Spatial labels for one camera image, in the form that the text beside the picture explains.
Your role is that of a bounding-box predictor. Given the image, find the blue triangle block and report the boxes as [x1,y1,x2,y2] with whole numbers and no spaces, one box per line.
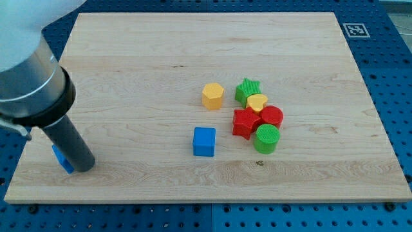
[51,144,75,175]

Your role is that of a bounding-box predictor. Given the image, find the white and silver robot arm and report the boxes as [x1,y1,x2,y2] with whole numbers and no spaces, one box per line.
[1,0,85,119]

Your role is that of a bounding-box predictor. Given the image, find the wooden board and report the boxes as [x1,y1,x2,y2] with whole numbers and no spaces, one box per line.
[5,13,411,204]

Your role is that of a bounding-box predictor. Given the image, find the blue cube block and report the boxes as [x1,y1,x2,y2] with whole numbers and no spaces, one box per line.
[192,127,216,157]

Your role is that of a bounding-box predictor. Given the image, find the yellow hexagon block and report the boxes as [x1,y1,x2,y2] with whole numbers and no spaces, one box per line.
[201,82,225,110]

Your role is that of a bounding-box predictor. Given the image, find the red star block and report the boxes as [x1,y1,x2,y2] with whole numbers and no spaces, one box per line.
[232,108,261,140]

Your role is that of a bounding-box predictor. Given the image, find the green star block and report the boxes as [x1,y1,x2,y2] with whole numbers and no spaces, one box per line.
[235,78,261,108]

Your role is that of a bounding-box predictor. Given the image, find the yellow heart block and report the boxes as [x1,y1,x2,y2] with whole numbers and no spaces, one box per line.
[246,93,268,115]

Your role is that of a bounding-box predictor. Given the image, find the red cylinder block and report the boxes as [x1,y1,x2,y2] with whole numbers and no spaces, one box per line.
[259,106,284,129]

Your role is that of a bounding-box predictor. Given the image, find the green cylinder block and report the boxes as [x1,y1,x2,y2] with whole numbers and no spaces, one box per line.
[254,124,281,154]

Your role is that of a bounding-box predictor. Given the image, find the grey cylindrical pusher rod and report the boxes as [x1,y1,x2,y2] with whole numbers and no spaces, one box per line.
[42,115,95,172]

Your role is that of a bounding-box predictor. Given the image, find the white fiducial marker tag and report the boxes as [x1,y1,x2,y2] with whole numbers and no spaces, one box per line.
[342,23,370,38]

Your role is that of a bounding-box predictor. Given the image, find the grey cable at arm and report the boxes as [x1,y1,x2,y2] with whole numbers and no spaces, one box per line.
[0,117,33,141]

